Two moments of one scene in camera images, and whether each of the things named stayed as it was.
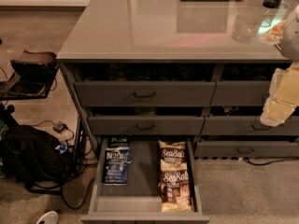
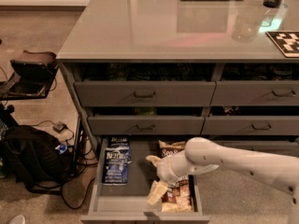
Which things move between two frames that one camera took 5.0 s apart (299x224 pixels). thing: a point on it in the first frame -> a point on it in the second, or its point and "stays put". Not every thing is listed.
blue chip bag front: [116, 161] stays put
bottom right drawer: [247, 149] stays put
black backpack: [31, 156] stays put
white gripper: [291, 36] -> [165, 171]
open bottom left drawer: [139, 201] stays put
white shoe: [49, 217] -> [18, 219]
